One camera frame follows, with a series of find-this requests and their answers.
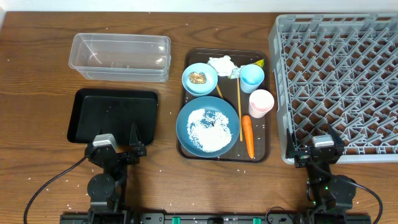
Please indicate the brown food scrap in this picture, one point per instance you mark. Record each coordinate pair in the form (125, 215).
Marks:
(197, 78)

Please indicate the grey dishwasher rack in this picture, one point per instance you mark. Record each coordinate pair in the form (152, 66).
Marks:
(337, 71)

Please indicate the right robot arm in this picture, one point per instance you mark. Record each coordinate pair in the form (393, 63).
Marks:
(332, 195)

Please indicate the yellow green snack wrapper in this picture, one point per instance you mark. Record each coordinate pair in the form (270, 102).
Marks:
(245, 70)

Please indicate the white rice pile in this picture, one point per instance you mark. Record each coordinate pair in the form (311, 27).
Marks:
(208, 130)

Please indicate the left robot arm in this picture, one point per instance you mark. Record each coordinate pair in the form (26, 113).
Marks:
(107, 190)

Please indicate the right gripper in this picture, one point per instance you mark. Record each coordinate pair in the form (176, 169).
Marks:
(301, 156)

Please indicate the pink cup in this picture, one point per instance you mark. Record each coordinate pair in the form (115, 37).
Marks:
(260, 103)

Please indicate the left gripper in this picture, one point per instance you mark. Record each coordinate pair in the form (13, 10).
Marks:
(121, 155)

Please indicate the orange carrot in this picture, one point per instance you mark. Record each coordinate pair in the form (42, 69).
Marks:
(248, 134)

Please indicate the small light blue bowl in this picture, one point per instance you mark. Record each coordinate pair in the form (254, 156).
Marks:
(200, 89)

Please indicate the black tray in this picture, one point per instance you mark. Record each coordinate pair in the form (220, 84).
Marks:
(101, 111)

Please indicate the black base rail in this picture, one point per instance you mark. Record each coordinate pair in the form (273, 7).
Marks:
(159, 218)

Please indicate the clear plastic bin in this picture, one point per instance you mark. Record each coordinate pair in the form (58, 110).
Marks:
(121, 57)

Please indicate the wooden chopstick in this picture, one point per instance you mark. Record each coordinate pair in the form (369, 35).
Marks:
(239, 111)
(219, 91)

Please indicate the large dark blue plate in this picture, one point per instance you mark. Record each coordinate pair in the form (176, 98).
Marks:
(210, 103)

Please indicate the light blue cup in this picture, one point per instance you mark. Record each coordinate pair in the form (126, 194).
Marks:
(250, 83)

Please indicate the crumpled white napkin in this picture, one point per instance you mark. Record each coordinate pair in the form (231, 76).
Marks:
(223, 65)

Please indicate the brown serving tray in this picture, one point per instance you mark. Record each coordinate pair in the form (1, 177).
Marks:
(261, 126)

